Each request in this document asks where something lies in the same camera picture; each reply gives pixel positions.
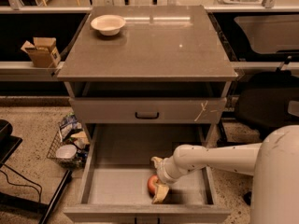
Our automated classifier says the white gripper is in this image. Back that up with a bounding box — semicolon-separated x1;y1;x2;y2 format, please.
150;156;187;204

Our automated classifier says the red apple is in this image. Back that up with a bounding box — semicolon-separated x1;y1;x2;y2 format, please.
147;175;158;195

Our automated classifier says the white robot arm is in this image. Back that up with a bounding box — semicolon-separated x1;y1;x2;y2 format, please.
151;125;299;224

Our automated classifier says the open middle drawer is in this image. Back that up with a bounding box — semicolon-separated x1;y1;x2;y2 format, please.
64;124;230;224

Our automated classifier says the closed top drawer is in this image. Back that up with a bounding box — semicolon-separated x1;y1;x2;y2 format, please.
69;98;226;124

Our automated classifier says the grey cabinet with counter top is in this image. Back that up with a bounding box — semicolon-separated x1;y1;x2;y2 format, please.
57;5;239;224

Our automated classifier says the black office chair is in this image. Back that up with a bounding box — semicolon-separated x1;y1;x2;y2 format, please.
215;56;299;206

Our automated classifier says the black stand base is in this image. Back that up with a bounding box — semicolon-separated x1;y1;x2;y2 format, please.
0;119;73;224

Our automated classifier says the white paper bowl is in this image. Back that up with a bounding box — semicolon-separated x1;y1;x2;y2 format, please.
91;15;126;36

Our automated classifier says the open cardboard box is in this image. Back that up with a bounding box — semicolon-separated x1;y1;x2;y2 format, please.
21;37;61;68

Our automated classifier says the black middle drawer handle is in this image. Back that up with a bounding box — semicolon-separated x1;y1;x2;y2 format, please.
134;217;161;224

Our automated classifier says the black drawer handle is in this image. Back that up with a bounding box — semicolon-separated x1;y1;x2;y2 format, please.
135;112;160;119
134;217;161;224

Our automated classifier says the black top drawer handle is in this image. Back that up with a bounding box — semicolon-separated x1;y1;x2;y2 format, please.
135;112;160;119

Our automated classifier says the wire basket with items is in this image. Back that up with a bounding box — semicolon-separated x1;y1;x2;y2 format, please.
47;113;90;169

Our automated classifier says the black cable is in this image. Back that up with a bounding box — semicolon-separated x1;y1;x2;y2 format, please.
0;161;43;203

